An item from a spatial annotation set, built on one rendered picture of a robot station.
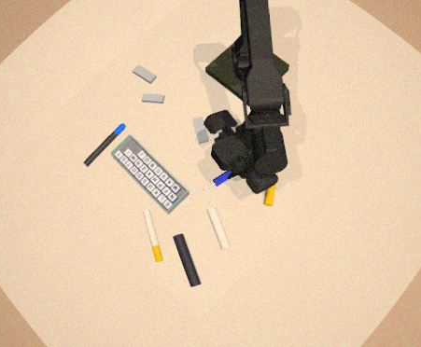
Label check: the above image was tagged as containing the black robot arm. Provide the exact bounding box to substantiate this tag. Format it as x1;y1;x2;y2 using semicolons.
211;0;292;174

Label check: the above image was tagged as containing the blue stylus with white tip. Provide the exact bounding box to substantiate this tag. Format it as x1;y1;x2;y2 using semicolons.
204;171;232;190

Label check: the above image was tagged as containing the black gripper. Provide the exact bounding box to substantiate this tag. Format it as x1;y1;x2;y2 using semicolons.
204;110;279;195

